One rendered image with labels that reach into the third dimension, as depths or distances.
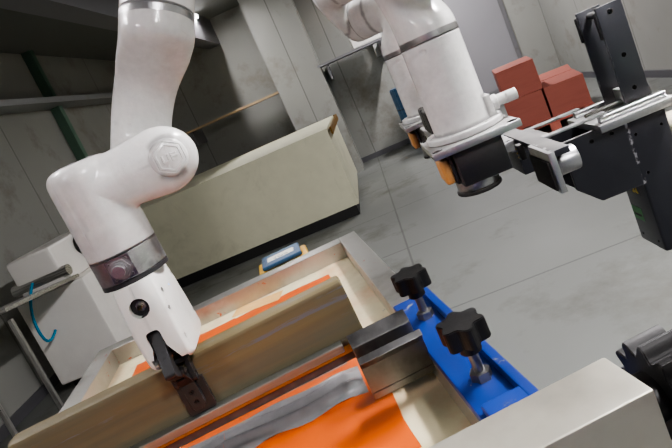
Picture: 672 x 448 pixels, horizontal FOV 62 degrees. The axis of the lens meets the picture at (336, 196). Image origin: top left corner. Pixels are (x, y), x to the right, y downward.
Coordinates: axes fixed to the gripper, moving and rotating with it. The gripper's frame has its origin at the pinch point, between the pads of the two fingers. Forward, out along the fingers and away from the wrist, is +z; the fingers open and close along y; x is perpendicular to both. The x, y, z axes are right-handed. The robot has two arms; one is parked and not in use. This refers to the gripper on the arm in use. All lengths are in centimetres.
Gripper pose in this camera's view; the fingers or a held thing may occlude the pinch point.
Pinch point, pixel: (198, 387)
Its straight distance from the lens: 69.8
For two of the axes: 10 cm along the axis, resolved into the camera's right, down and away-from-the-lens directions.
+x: -9.0, 4.3, -0.8
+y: -1.5, -1.3, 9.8
